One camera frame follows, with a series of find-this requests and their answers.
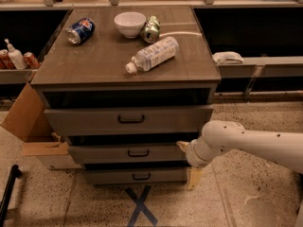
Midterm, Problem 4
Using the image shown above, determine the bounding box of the white ceramic bowl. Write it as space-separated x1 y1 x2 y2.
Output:
114 11 146 39

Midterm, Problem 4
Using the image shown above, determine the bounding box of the green soda can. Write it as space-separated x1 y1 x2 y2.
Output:
141 15 160 44

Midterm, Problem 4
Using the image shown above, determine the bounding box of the red soda can left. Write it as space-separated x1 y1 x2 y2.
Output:
0 49 15 69

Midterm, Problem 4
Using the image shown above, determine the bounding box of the folded white cloth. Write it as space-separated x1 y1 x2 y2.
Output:
212 51 244 64

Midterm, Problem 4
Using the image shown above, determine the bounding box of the red soda can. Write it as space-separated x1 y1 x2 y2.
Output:
0 49 15 69
24 52 40 69

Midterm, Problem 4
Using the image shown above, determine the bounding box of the cardboard box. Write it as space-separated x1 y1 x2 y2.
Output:
1 83 80 170

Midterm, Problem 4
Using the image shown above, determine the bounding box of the clear plastic water bottle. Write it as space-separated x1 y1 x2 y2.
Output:
125 37 179 74

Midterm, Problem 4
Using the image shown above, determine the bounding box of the grey drawer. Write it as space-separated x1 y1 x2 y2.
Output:
45 105 213 136
83 166 188 185
68 143 187 165

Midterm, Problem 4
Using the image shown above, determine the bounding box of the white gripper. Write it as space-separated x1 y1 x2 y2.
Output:
176 137 214 190

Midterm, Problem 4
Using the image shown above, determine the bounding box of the black bar left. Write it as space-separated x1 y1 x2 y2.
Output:
0 165 22 227

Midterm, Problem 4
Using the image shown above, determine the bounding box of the blue pepsi can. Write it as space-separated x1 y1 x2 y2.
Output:
65 17 95 44

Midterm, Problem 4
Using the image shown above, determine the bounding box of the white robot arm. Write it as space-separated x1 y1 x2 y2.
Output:
176 120 303 190

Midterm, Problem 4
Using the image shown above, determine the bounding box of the grey drawer cabinet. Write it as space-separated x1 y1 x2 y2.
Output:
31 6 221 171

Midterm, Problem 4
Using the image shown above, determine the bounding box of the red soda can right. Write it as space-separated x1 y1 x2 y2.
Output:
24 52 40 69

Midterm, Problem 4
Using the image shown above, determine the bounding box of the grey top drawer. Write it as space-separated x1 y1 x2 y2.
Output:
45 105 213 136

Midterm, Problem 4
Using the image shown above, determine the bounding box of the grey bottom drawer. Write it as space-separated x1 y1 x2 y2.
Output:
83 166 188 185

